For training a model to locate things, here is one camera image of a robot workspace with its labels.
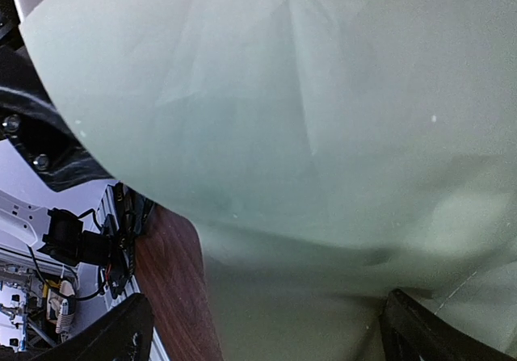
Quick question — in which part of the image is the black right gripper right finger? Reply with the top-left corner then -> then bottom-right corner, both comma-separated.
379,288 -> 513,361

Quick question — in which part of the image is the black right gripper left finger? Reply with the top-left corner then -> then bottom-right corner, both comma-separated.
32,293 -> 154,361

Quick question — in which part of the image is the green wrapping paper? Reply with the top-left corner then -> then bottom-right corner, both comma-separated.
20,0 -> 516,360

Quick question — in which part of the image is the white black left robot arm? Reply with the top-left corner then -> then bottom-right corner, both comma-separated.
1,0 -> 111,192

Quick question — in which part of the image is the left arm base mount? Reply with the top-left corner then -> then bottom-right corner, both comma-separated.
39,198 -> 154,294

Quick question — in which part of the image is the aluminium front rail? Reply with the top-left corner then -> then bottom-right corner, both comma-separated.
96,183 -> 170,361

